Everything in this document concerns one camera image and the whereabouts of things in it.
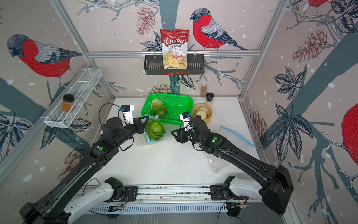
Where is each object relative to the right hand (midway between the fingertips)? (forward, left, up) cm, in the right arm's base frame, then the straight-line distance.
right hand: (175, 131), depth 73 cm
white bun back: (+32, -19, -18) cm, 41 cm away
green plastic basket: (+36, +3, -18) cm, 40 cm away
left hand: (+3, +12, +9) cm, 16 cm away
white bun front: (+25, -17, -17) cm, 35 cm away
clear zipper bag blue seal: (+6, +11, +3) cm, 13 cm away
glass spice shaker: (+51, -20, -17) cm, 57 cm away
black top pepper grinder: (+38, -24, -12) cm, 47 cm away
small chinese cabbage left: (+27, +15, -13) cm, 33 cm away
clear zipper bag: (-11, -25, -16) cm, 31 cm away
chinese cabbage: (+1, +11, 0) cm, 11 cm away
